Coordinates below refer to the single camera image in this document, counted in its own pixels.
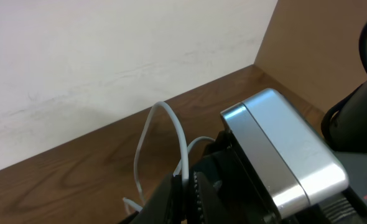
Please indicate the right cardboard side panel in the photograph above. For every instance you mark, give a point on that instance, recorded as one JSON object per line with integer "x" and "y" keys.
{"x": 311, "y": 47}

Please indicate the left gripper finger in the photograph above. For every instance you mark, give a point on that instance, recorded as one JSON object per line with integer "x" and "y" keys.
{"x": 164, "y": 207}

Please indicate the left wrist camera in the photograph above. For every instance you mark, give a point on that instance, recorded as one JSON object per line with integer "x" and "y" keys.
{"x": 295, "y": 167}

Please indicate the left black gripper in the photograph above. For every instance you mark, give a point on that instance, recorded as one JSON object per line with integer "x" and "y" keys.
{"x": 223, "y": 188}

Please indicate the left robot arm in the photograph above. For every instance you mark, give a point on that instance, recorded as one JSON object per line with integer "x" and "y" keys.
{"x": 344, "y": 131}

